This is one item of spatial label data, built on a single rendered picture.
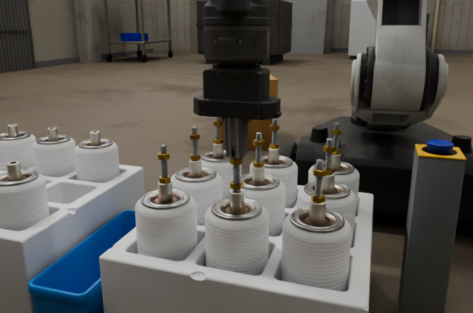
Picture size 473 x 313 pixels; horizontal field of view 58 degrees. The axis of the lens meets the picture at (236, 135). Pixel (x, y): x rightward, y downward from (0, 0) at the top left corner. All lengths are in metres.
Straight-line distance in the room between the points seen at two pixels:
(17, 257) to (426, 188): 0.68
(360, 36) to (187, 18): 3.17
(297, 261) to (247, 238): 0.07
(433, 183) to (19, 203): 0.69
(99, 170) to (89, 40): 5.53
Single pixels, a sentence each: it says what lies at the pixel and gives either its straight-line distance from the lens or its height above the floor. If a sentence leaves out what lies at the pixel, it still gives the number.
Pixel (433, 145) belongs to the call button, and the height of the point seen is 0.33.
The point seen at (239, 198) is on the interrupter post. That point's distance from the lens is 0.62.
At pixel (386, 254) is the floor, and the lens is 1.09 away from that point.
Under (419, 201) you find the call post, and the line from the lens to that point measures 0.77.
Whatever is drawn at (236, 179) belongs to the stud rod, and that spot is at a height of 0.30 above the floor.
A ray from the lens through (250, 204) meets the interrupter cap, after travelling 0.65.
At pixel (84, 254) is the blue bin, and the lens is 0.88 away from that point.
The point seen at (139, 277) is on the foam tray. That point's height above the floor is 0.16.
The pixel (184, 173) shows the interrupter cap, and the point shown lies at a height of 0.25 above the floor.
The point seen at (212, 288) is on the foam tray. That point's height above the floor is 0.16.
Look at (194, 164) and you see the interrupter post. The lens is 0.77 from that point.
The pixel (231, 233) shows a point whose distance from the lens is 0.61.
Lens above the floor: 0.52
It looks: 15 degrees down
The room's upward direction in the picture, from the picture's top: straight up
